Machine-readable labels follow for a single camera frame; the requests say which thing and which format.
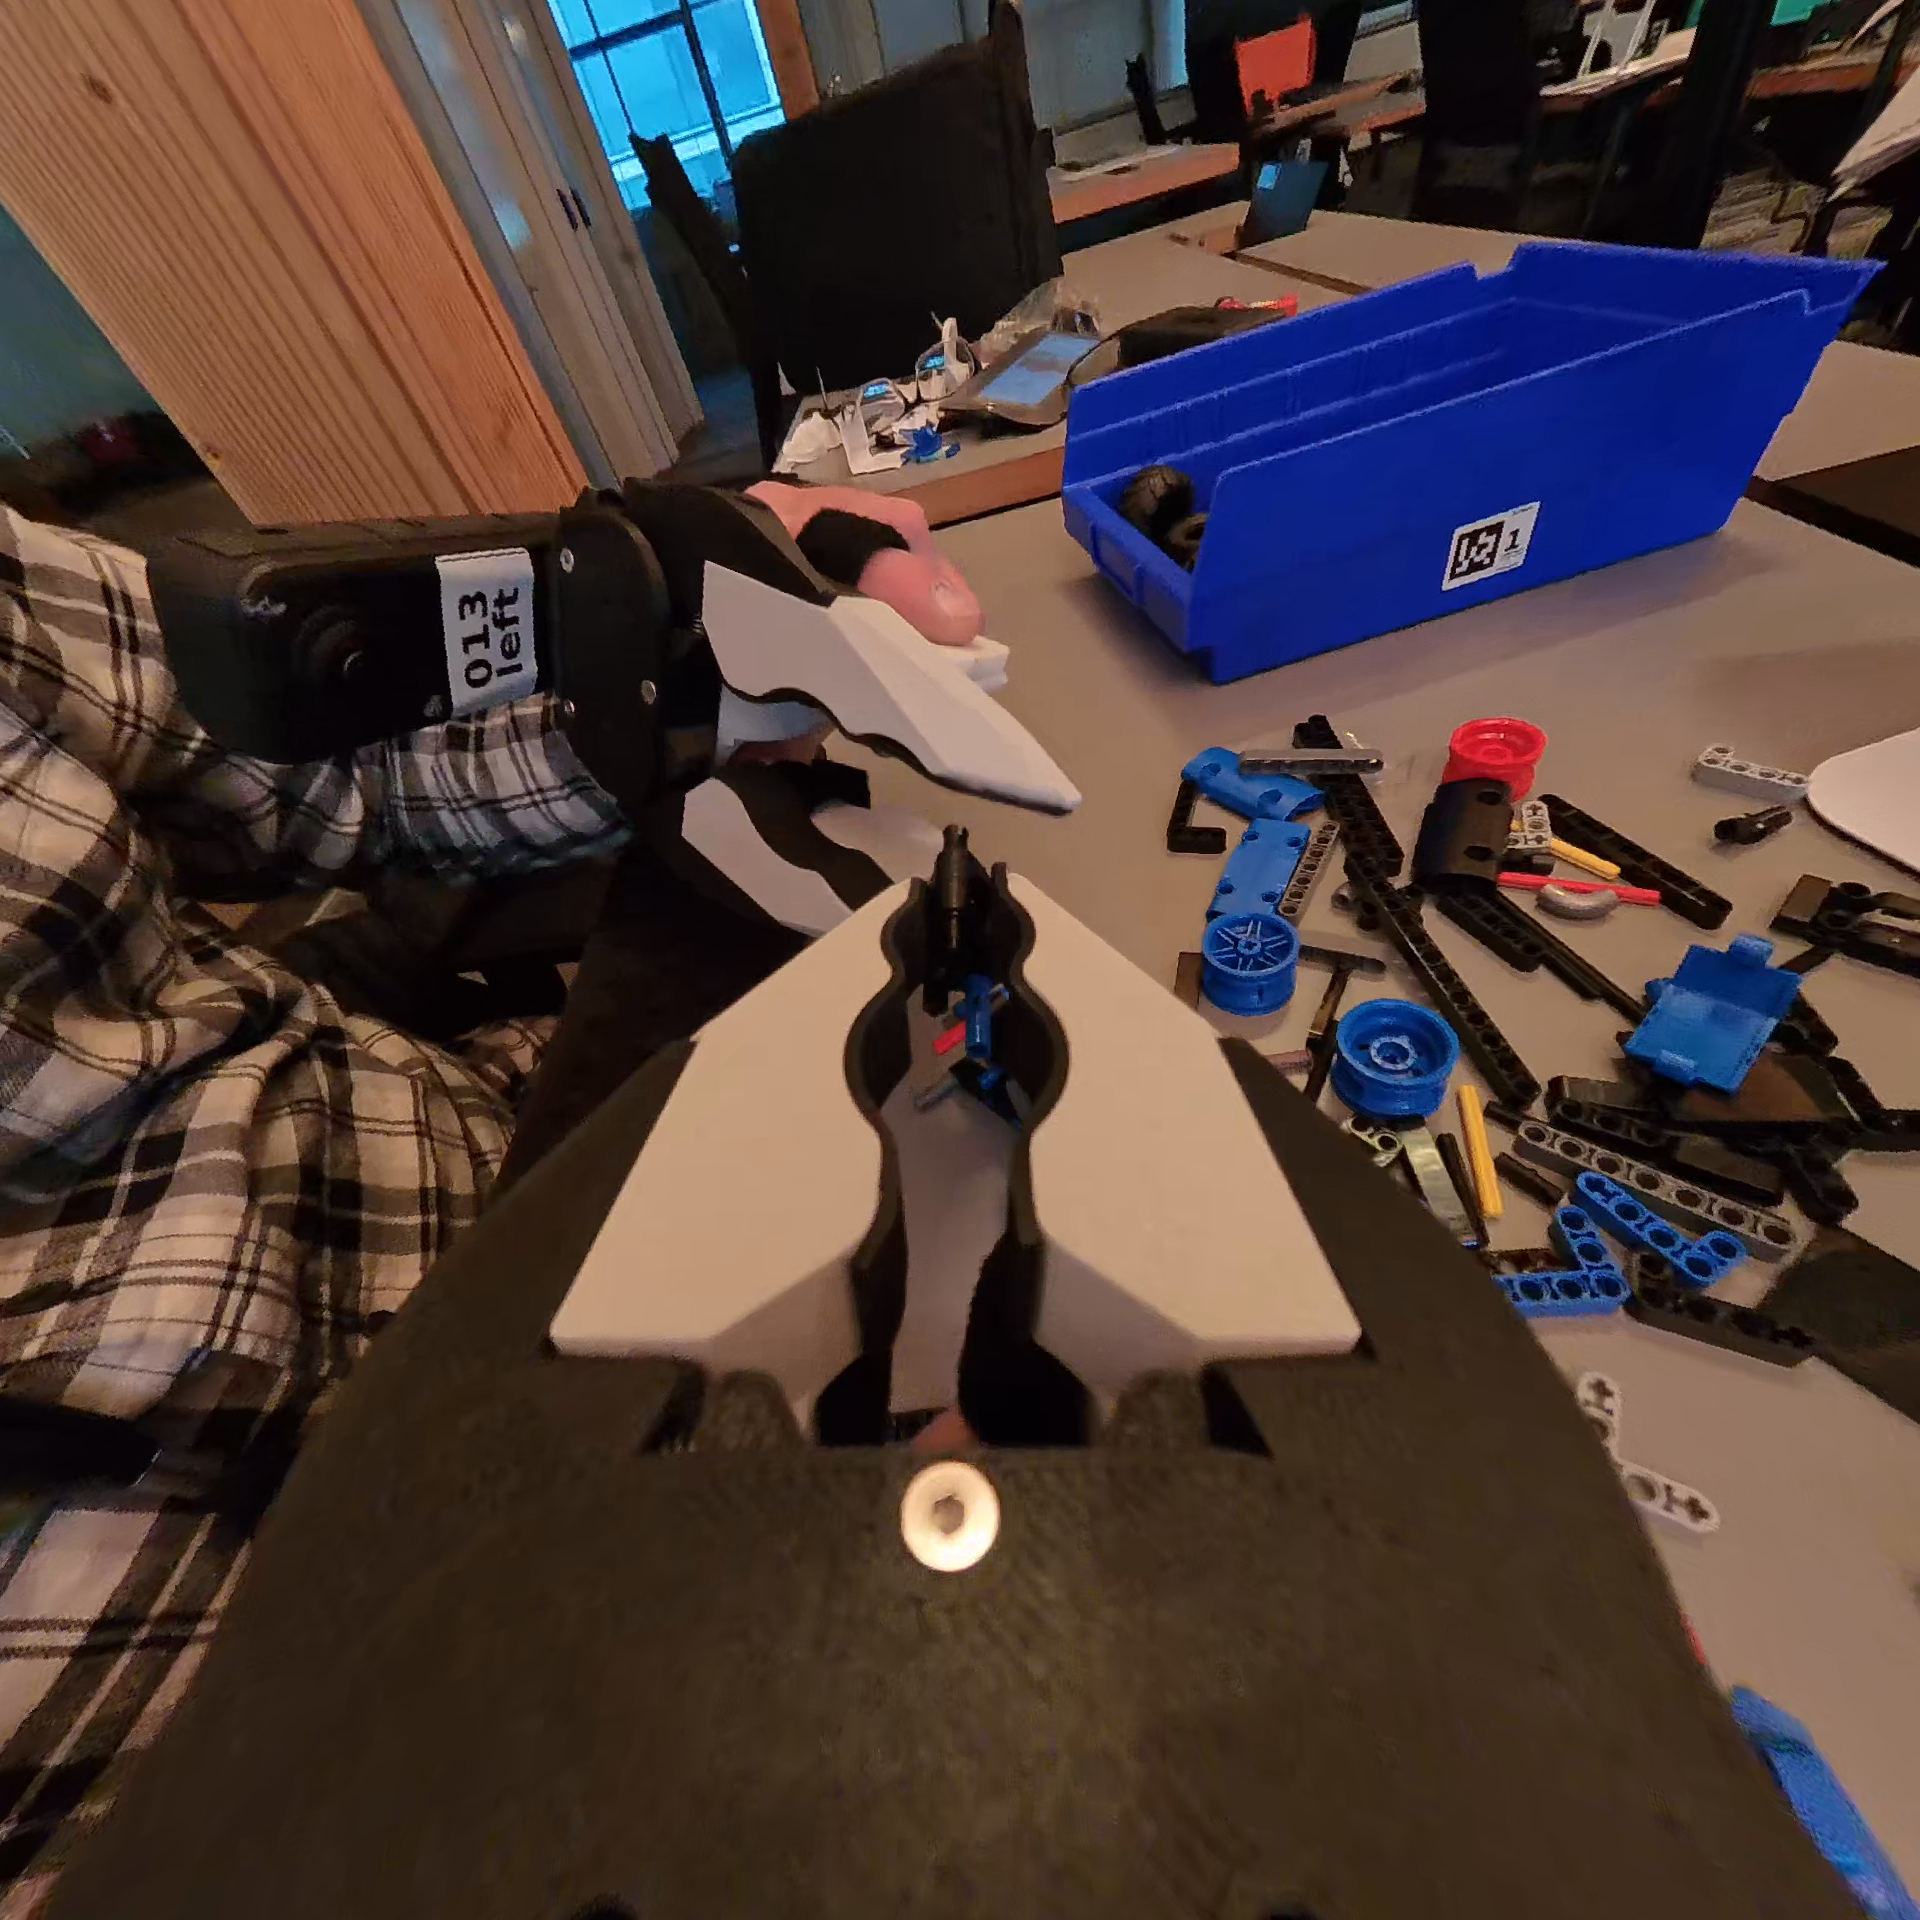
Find heap of black beams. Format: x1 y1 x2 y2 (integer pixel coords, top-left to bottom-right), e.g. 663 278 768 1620
1546 1036 1920 1373

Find black thin axle piece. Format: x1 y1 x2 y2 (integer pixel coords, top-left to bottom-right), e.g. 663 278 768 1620
1304 944 1391 1103

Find blue angle beam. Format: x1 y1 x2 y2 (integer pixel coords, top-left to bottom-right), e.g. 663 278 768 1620
1494 1206 1634 1319
1574 1171 1750 1286

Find blue hinged fender panel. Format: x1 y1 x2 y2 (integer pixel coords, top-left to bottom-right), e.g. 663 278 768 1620
1624 932 1801 1095

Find person's left hand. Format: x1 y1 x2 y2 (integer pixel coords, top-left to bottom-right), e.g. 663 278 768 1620
746 479 989 650

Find blue wheel rim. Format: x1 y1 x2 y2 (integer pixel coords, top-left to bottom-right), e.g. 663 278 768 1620
1200 909 1301 1014
1333 997 1461 1119

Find grey desk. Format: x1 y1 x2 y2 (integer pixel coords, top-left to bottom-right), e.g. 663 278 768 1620
931 210 1920 1920

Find grey table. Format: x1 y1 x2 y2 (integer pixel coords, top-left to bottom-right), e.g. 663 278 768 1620
1747 335 1920 528

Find black rectangular frame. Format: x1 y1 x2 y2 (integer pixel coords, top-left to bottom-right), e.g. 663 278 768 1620
1769 877 1920 976

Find blue storage bin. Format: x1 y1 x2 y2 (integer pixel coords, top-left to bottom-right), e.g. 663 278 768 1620
1061 239 1883 687

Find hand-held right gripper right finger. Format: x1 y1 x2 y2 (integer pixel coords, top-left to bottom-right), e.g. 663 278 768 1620
998 867 1367 1432

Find laptop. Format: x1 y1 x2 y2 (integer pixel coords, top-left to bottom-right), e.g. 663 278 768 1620
1241 157 1336 250

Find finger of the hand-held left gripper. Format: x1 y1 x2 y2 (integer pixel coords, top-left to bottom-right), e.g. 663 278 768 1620
699 562 1087 818
679 766 943 944

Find light grey angle connector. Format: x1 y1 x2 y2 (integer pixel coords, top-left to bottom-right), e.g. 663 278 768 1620
1576 1371 1720 1532

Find window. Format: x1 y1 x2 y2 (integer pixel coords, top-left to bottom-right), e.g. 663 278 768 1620
546 0 785 227

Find blue flat holed panel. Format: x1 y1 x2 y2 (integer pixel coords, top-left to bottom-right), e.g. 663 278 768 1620
1211 816 1338 924

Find dark grey holed beam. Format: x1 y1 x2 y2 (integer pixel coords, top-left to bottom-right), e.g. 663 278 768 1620
1511 1118 1799 1260

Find long black holed beam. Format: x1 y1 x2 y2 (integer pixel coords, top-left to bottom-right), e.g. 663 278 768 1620
1296 717 1547 1112

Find person's plaid shirt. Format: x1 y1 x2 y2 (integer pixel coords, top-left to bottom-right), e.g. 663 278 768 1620
0 502 602 1876

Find black connector piece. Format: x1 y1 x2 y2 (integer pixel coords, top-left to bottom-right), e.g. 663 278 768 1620
922 823 1003 968

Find white small gadgets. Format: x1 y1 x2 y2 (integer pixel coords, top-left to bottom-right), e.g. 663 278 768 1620
797 315 981 470

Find wooden cabinet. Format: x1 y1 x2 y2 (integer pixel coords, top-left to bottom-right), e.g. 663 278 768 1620
0 0 591 530

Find grey tablet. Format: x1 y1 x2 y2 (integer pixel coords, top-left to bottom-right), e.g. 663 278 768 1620
979 330 1115 423

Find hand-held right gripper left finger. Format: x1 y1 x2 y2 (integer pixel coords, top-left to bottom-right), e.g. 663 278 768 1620
546 877 925 1432

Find orange chair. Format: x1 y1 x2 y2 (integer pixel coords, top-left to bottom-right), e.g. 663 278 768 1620
1233 15 1327 118

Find black square flat panel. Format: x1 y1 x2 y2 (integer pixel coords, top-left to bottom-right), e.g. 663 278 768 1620
1755 1222 1920 1420

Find black curved panel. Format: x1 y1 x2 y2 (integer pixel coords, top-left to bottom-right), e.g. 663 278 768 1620
1411 780 1519 887

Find red wheel rim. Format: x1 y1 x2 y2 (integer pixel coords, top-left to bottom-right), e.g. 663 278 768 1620
1447 717 1550 805

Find blue curved panel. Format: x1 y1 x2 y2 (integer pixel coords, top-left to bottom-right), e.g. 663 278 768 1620
1179 746 1329 823

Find white rounded board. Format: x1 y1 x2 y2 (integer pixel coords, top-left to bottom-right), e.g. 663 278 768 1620
1808 736 1920 880

